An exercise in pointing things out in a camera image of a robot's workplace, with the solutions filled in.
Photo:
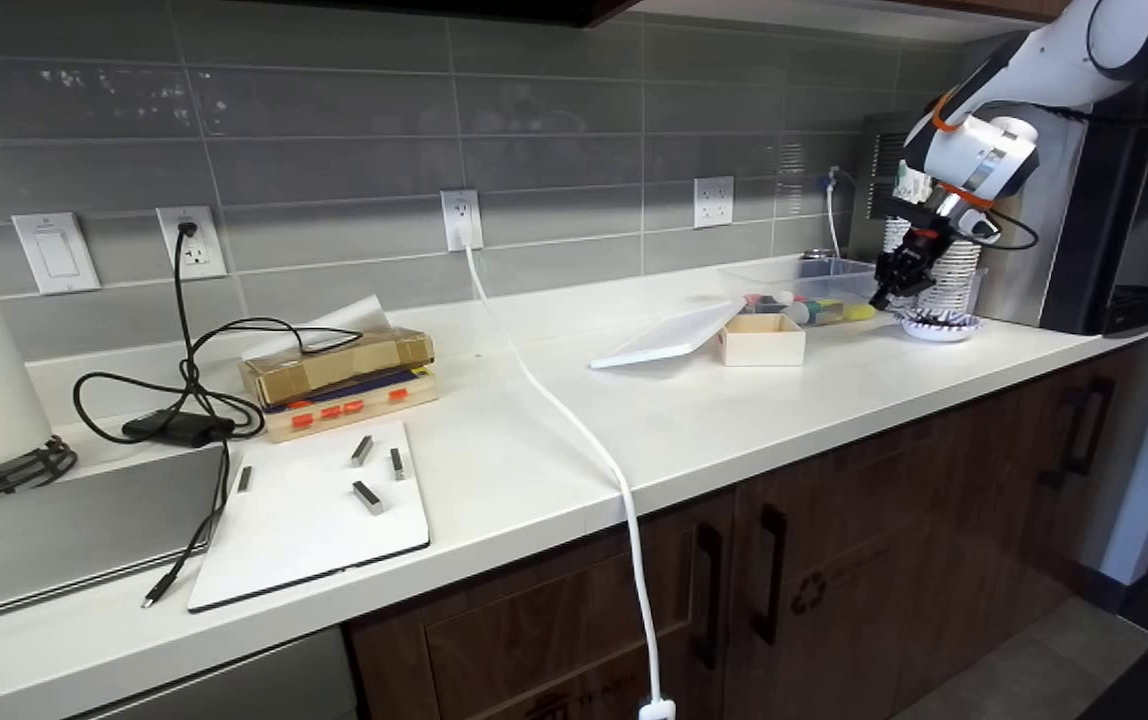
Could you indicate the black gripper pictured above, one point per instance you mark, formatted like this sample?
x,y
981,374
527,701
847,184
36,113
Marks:
x,y
923,247

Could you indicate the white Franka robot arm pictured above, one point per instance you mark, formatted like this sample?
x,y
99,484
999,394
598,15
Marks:
x,y
986,154

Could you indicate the patterned paper bowl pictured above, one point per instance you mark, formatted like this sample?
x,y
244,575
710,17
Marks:
x,y
940,330

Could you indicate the clear plastic container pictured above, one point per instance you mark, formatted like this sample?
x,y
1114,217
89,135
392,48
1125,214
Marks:
x,y
837,280

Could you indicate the small wooden box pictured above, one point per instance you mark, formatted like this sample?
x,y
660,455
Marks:
x,y
762,345

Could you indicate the black coffee machine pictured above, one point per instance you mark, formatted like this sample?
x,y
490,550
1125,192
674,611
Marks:
x,y
1114,242

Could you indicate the brown cabinet door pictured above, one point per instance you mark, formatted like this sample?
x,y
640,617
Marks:
x,y
866,562
1025,481
532,615

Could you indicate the small black magnet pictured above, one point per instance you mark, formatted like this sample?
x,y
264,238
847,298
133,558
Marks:
x,y
397,462
244,479
370,494
363,450

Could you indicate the white paper sheet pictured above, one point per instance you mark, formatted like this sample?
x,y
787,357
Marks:
x,y
345,322

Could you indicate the flat box orange labels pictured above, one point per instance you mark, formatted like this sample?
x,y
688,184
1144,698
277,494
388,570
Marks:
x,y
355,400

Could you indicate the brown cardboard box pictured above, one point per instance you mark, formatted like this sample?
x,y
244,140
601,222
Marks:
x,y
337,367

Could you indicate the white cutting board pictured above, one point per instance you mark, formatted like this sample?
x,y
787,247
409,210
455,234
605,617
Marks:
x,y
312,532

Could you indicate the steel dishwasher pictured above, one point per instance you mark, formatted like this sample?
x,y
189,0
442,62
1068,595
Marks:
x,y
237,687

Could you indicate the steel sink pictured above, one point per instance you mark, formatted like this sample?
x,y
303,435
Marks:
x,y
54,532

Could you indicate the blank white wall plate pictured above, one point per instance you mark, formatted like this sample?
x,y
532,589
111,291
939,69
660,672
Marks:
x,y
714,201

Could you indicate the white wall outlet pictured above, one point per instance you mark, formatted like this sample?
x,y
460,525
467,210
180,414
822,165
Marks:
x,y
199,247
460,217

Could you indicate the dark wall shelf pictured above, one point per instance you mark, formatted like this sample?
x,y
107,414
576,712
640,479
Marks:
x,y
467,7

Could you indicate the white light switch plate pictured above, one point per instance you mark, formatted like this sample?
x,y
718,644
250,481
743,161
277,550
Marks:
x,y
54,248

